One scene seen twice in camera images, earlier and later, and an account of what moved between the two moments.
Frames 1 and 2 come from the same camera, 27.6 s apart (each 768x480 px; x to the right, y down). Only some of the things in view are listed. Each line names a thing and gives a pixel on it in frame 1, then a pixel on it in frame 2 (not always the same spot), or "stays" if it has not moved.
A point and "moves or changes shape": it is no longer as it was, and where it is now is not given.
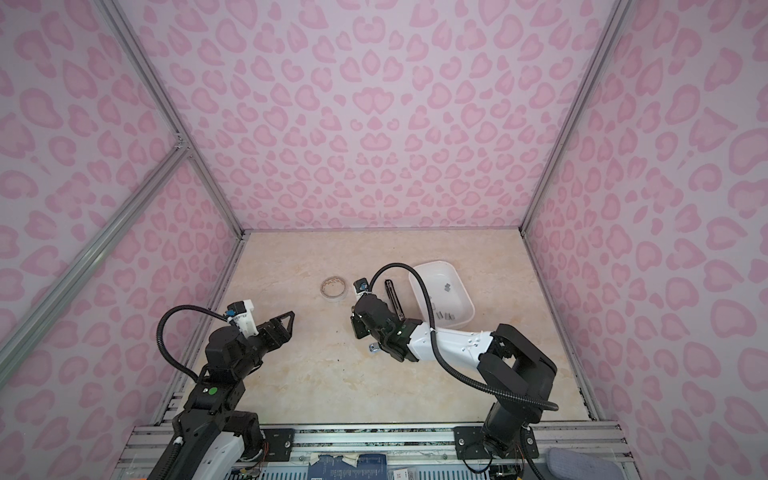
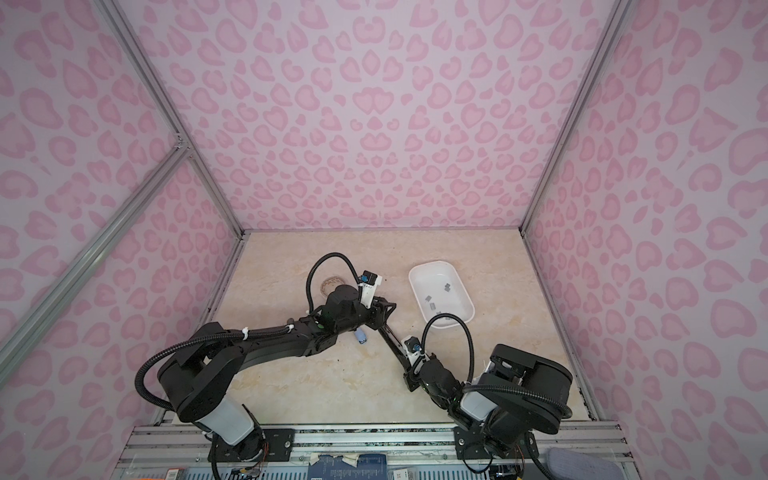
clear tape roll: x=333 y=287 stays
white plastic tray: x=451 y=301 stays
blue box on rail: x=350 y=467 stays
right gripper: x=357 y=319 → x=409 y=380
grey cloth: x=570 y=464 stays
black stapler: x=391 y=291 moves or changes shape
